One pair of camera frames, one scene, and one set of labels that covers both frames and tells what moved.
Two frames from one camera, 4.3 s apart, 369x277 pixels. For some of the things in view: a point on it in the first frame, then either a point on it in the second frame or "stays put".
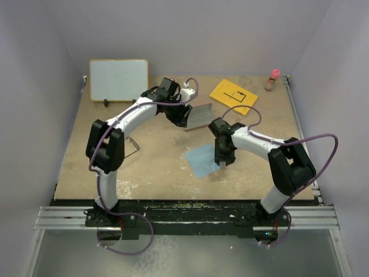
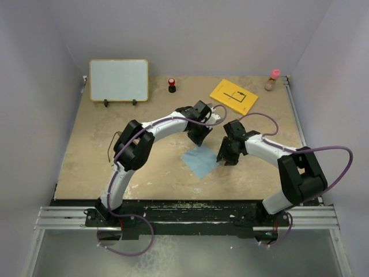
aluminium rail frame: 61,218 stays put
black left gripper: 181,119 → 198,141
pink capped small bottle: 275,74 stays put
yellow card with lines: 232,96 stays put
